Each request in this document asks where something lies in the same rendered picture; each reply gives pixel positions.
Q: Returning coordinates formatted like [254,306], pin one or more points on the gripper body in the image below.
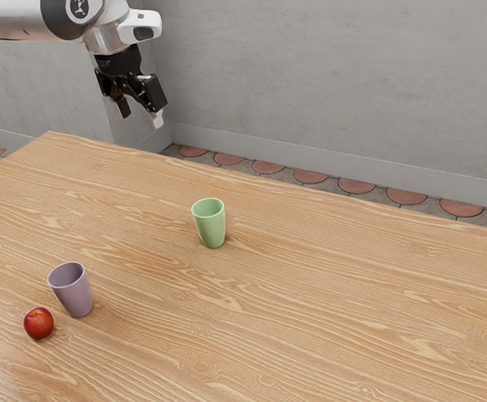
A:
[117,67]

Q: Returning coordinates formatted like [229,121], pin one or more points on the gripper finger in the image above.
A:
[154,97]
[122,106]

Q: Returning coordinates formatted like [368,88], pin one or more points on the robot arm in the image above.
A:
[100,21]

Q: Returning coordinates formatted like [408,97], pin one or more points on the green cup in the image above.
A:
[210,224]

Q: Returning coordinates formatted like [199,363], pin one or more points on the purple cup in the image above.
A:
[72,290]

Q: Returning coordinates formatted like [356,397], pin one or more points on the red apple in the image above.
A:
[38,323]

